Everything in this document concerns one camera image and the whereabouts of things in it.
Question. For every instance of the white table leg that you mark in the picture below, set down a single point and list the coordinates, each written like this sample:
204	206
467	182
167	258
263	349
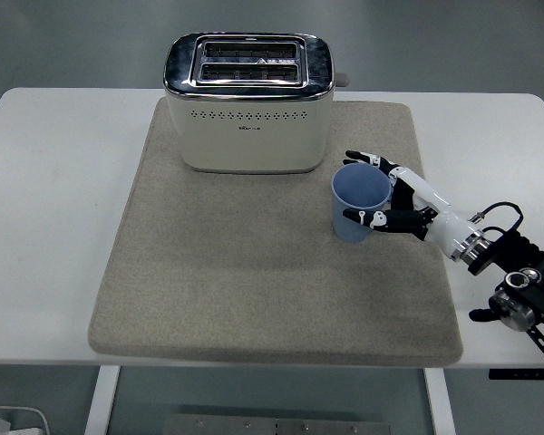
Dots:
100	399
440	403

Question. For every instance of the black table control panel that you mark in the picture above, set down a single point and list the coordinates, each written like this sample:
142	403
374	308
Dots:
517	374

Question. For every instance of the white chrome toaster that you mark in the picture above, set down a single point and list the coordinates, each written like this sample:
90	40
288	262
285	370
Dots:
249	136

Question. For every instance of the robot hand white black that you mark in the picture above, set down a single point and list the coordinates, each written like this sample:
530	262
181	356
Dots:
435	213

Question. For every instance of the beige felt mat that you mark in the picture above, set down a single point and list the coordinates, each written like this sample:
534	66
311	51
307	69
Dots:
236	281

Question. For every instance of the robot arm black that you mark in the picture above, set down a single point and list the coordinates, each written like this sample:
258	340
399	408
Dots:
526	281

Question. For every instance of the blue plastic cup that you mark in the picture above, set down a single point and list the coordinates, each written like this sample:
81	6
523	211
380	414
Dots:
356	190

